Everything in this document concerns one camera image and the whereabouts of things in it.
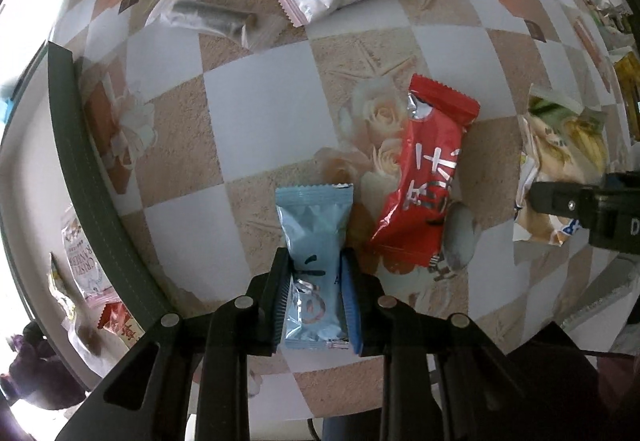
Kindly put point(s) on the light blue snack bar packet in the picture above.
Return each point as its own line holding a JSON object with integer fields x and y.
{"x": 314, "y": 220}

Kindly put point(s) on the pink crispy crackers packet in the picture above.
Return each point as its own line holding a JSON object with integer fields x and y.
{"x": 87, "y": 272}

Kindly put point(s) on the clear wrapped grey stick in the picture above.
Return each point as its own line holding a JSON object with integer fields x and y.
{"x": 237, "y": 26}

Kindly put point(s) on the red gold candy packet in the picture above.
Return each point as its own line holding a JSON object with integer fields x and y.
{"x": 117, "y": 320}

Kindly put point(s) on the small clear nut packet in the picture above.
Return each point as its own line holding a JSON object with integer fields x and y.
{"x": 80, "y": 334}

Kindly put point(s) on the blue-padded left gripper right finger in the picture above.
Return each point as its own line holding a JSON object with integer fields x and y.
{"x": 380, "y": 325}

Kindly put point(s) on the yellow white chips bag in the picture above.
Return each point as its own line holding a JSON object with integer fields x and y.
{"x": 562, "y": 142}

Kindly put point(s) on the dark purple clothing item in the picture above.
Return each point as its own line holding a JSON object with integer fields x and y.
{"x": 38, "y": 376}

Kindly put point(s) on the white cardboard box tray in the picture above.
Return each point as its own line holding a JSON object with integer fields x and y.
{"x": 47, "y": 166}

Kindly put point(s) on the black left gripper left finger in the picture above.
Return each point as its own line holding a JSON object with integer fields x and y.
{"x": 247, "y": 326}

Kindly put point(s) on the red snack bar packet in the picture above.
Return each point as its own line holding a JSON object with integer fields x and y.
{"x": 412, "y": 222}

